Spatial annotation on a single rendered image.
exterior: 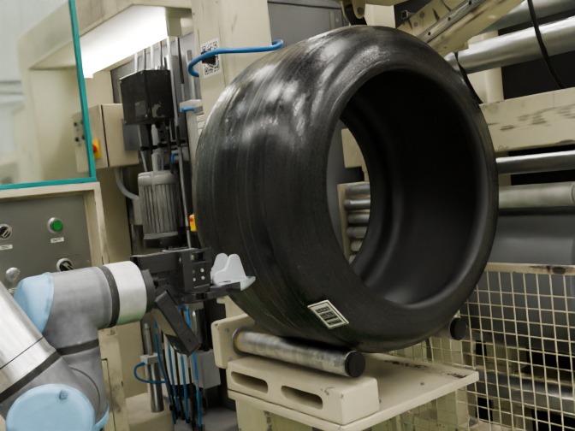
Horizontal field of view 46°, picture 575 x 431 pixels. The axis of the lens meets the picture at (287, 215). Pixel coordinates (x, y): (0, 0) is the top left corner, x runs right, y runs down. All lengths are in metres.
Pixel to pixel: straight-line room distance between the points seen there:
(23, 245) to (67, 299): 0.75
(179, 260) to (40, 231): 0.71
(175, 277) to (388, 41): 0.54
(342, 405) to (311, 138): 0.45
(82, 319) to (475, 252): 0.74
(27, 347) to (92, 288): 0.16
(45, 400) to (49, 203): 0.95
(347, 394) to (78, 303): 0.48
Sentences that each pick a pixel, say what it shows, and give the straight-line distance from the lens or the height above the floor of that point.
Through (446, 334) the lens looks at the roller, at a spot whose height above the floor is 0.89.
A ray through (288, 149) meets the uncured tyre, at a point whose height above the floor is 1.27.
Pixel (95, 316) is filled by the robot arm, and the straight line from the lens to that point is 0.97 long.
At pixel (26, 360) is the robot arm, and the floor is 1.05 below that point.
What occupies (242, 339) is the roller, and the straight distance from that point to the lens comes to 1.43.
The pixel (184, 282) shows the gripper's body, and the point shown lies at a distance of 1.04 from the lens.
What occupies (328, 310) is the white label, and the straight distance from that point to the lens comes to 1.10.
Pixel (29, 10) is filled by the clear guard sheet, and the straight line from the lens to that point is 1.76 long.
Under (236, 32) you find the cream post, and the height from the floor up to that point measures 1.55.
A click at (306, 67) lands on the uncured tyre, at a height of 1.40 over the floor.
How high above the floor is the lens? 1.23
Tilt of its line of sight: 3 degrees down
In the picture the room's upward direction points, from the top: 6 degrees counter-clockwise
